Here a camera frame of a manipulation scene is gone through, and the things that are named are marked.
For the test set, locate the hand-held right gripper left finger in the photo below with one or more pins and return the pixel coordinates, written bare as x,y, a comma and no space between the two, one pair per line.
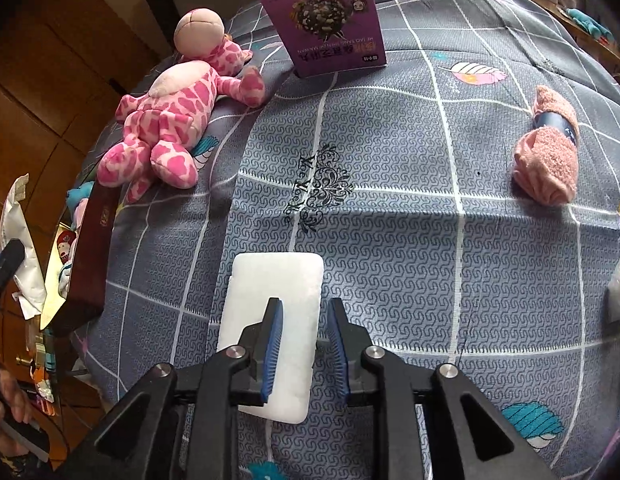
271,350

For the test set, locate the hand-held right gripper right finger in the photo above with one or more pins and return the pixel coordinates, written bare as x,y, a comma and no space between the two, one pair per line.
337,350

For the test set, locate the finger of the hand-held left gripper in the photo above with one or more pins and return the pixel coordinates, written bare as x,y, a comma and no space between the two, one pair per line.
7,265

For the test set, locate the small red white plush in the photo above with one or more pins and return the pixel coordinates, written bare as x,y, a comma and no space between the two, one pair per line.
65,250

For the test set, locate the white foam block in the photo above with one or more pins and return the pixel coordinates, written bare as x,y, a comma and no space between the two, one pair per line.
270,280

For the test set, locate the gold tin box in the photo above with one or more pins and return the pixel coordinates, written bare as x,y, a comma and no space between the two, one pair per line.
90,240

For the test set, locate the teal elephant plush toy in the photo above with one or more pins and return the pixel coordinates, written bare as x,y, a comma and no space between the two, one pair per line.
80,194

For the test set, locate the pink socks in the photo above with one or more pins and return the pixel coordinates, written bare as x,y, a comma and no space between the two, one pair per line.
549,160

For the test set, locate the person's left hand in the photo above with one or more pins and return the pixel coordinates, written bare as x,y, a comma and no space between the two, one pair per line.
12,400

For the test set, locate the white plastic bag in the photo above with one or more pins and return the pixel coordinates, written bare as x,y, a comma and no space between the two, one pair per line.
25,260

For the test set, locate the grey checked quilt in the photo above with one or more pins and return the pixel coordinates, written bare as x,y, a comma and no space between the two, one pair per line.
389,210

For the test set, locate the wooden wardrobe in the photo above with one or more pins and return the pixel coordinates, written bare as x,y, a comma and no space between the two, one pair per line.
50,85

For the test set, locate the pink spotted plush toy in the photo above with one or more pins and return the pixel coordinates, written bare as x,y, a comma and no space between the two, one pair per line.
170,110

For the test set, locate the purple cardboard box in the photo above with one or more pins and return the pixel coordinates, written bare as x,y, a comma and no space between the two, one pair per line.
330,15

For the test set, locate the wooden desk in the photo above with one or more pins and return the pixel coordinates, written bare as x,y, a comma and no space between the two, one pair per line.
607,52

